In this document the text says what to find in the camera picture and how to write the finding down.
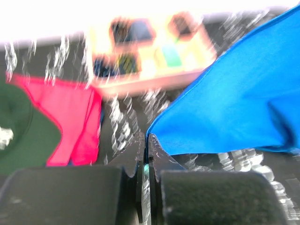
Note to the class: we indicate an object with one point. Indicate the dark floral rolled cloth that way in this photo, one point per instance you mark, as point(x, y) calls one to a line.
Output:
point(121, 31)

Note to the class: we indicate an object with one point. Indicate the brown patterned rolled cloth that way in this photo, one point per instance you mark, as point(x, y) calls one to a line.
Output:
point(183, 26)

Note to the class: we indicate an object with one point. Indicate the pink divided organizer box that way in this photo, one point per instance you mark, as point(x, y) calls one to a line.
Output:
point(196, 55)

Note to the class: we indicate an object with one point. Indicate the teal plastic knife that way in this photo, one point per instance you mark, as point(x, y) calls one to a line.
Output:
point(146, 169)

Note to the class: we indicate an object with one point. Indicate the yellow floral rolled cloth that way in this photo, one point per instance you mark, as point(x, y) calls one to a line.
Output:
point(127, 64)

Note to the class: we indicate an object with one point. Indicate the grey rolled cloth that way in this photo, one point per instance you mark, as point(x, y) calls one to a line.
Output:
point(140, 31)

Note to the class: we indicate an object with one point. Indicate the green rolled cloth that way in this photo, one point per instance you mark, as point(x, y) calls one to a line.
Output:
point(171, 56)

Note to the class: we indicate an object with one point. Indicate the pink folded cloth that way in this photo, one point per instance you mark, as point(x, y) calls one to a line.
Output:
point(75, 109)

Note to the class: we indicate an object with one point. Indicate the dark green baseball cap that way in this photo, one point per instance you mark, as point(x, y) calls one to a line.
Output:
point(27, 137)

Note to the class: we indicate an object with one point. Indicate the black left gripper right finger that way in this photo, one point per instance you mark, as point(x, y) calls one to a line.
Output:
point(183, 197)

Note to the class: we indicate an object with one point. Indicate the navy striped rolled cloth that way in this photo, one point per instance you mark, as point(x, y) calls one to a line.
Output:
point(105, 66)

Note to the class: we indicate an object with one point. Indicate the bright blue napkin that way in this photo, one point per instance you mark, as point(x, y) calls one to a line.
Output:
point(248, 98)

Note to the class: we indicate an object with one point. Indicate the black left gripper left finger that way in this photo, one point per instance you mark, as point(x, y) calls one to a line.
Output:
point(78, 195)

